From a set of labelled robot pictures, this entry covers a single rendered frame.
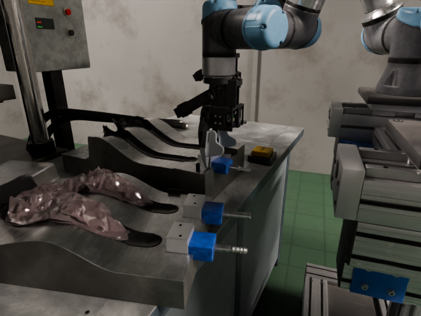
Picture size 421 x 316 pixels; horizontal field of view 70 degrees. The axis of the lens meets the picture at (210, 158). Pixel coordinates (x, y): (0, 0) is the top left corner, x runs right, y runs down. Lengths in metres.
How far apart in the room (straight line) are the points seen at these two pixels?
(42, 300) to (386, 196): 0.55
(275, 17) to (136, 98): 2.96
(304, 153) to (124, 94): 2.04
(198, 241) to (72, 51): 1.17
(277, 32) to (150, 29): 2.76
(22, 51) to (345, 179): 1.07
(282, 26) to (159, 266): 0.46
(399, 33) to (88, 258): 0.93
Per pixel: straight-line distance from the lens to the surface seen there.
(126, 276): 0.49
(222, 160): 0.74
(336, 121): 1.00
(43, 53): 1.43
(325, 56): 2.88
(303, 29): 0.69
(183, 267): 0.49
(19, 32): 1.24
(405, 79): 1.00
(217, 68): 0.66
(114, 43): 3.54
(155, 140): 0.93
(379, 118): 1.01
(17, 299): 0.60
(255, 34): 0.58
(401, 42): 1.02
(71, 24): 1.53
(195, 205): 0.59
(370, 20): 1.12
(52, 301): 0.57
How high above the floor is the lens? 1.17
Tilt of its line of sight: 21 degrees down
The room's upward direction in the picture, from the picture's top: straight up
